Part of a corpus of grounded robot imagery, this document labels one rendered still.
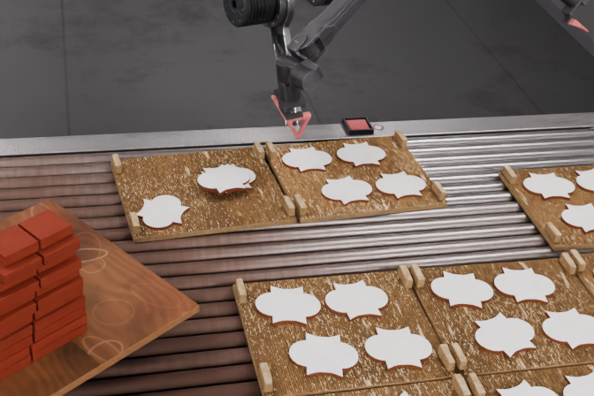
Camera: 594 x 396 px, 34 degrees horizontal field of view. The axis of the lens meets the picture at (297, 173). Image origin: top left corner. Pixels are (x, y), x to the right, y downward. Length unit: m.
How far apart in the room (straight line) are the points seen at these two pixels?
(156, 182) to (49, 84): 2.50
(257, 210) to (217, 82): 2.62
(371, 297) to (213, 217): 0.47
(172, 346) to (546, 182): 1.18
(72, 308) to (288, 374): 0.46
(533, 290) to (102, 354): 1.02
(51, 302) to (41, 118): 2.91
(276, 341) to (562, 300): 0.69
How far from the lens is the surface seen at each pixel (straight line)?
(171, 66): 5.13
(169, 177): 2.54
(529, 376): 2.11
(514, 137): 2.97
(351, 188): 2.53
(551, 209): 2.64
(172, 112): 4.71
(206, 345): 2.08
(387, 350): 2.07
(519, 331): 2.20
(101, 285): 2.02
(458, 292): 2.26
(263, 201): 2.46
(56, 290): 1.81
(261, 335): 2.07
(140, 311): 1.96
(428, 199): 2.56
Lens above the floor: 2.34
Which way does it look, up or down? 33 degrees down
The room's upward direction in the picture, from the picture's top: 6 degrees clockwise
